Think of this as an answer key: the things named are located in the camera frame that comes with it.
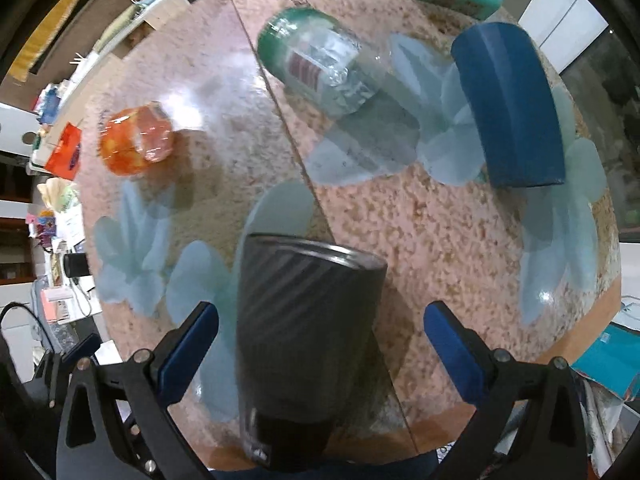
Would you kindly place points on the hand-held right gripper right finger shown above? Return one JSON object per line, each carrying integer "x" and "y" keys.
{"x": 456, "y": 355}

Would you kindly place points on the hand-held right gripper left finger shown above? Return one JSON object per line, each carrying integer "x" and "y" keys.
{"x": 187, "y": 345}

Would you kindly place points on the black carbon pattern cup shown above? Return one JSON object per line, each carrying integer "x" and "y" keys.
{"x": 305, "y": 340}

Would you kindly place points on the blue cup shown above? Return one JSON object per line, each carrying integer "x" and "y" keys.
{"x": 510, "y": 105}

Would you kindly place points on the teal box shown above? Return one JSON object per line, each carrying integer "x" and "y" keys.
{"x": 607, "y": 360}

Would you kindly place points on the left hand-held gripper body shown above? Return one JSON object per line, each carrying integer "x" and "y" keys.
{"x": 30, "y": 390}

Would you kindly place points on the orange wrapped ball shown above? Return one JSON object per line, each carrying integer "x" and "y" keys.
{"x": 136, "y": 137}

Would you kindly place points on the orange plastic bag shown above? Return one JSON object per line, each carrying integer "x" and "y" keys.
{"x": 63, "y": 152}

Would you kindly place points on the clear jar with green lid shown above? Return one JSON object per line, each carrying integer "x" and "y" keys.
{"x": 325, "y": 60}

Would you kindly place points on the white cabinet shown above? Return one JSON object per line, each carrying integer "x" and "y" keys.
{"x": 567, "y": 15}

